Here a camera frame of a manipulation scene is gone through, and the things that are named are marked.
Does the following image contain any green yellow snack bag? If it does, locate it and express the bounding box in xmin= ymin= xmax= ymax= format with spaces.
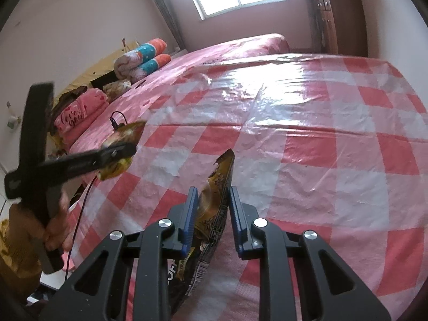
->
xmin=100 ymin=121 xmax=147 ymax=180

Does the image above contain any person's left hand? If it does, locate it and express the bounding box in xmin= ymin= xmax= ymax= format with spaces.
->
xmin=8 ymin=194 xmax=72 ymax=252

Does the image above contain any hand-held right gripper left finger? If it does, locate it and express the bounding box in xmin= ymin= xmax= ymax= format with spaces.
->
xmin=40 ymin=186 xmax=199 ymax=321

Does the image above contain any grey curtain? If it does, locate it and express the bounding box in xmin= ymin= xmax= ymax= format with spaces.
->
xmin=147 ymin=0 xmax=188 ymax=53

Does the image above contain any person's left forearm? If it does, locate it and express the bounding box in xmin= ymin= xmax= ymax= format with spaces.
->
xmin=0 ymin=219 xmax=42 ymax=295

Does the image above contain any pink pillow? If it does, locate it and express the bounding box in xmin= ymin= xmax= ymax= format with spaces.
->
xmin=53 ymin=88 xmax=110 ymax=148

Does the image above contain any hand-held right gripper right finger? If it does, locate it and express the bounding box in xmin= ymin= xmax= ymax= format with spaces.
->
xmin=228 ymin=186 xmax=392 ymax=321

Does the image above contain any dark brown cloth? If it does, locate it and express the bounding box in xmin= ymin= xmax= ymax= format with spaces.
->
xmin=55 ymin=86 xmax=88 ymax=108

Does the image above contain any brown plush toy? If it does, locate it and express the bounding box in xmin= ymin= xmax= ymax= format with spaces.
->
xmin=102 ymin=79 xmax=133 ymax=101

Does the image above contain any black gold coffee packet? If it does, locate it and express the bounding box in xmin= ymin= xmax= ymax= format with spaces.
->
xmin=167 ymin=148 xmax=237 ymax=309

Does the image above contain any rolled teal orange blanket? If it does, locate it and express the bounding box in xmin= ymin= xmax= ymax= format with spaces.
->
xmin=114 ymin=38 xmax=173 ymax=83

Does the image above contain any black charger with cable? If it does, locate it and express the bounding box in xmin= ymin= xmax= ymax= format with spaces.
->
xmin=63 ymin=111 xmax=128 ymax=275

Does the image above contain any wall socket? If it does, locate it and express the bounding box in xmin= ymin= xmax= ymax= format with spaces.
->
xmin=4 ymin=101 xmax=20 ymax=130

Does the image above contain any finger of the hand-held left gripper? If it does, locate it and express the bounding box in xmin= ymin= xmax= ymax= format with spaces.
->
xmin=66 ymin=142 xmax=139 ymax=177

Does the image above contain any wooden cabinet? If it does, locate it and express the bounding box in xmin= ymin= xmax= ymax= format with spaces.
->
xmin=312 ymin=0 xmax=369 ymax=58

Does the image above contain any red white checkered tablecloth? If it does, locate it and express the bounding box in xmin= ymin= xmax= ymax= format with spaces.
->
xmin=65 ymin=53 xmax=428 ymax=321

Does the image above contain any bed with pink sheet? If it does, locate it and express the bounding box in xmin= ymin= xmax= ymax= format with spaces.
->
xmin=68 ymin=33 xmax=291 ymax=154

